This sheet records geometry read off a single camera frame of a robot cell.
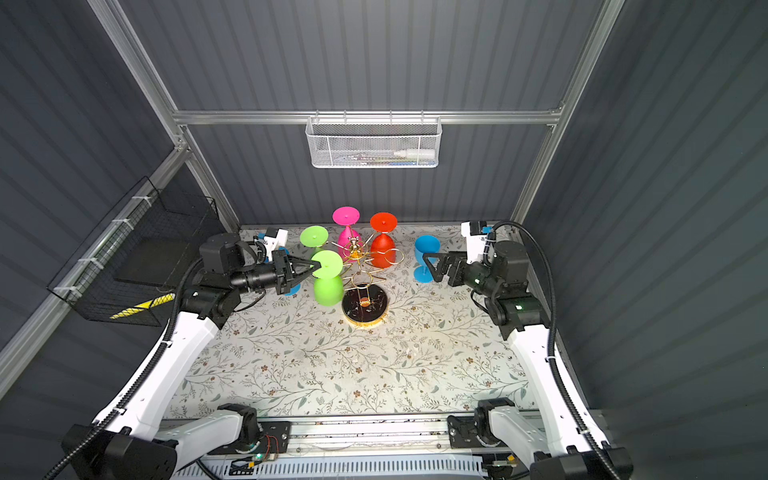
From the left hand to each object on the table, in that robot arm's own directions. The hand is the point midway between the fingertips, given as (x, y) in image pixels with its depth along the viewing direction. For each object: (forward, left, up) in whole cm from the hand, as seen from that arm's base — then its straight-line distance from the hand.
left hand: (320, 265), depth 67 cm
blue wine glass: (-4, +5, -3) cm, 7 cm away
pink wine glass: (+20, -5, -4) cm, 21 cm away
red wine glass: (+17, -15, -3) cm, 23 cm away
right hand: (+2, -28, -1) cm, 28 cm away
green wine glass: (+13, +3, -4) cm, 14 cm away
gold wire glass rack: (+8, -8, -32) cm, 34 cm away
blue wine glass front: (+22, -29, -18) cm, 40 cm away
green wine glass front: (+1, -1, -7) cm, 7 cm away
